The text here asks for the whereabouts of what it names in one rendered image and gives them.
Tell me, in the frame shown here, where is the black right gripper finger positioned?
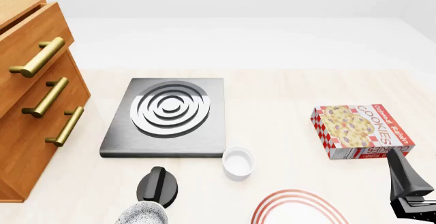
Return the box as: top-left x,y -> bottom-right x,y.
386,147 -> 435,202

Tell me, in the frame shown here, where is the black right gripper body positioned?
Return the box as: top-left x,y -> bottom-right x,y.
390,193 -> 436,221

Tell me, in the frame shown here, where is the white plate with red rings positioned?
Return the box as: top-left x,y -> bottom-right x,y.
249,189 -> 351,224

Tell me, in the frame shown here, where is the flat grey stove plate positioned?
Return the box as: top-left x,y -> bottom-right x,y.
99,77 -> 226,159

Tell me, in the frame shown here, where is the grey patterned bowl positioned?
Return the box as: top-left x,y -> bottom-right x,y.
114,199 -> 169,224

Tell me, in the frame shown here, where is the wooden cabinet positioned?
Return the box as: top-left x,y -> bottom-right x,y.
0,0 -> 92,204

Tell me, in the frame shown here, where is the cookies box red and white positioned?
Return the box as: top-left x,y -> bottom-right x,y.
310,103 -> 416,161

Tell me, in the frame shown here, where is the small white ramekin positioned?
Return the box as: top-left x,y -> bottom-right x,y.
221,146 -> 255,182

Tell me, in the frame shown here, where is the round black stove knob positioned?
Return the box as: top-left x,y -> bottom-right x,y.
136,165 -> 179,209

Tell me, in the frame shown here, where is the brass drawer handle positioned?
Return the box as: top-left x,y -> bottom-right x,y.
8,36 -> 66,79
44,106 -> 85,148
21,76 -> 69,119

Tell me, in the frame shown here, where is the wooden drawer with brass handle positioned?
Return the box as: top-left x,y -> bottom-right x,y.
0,1 -> 75,119
0,95 -> 91,202
0,49 -> 91,143

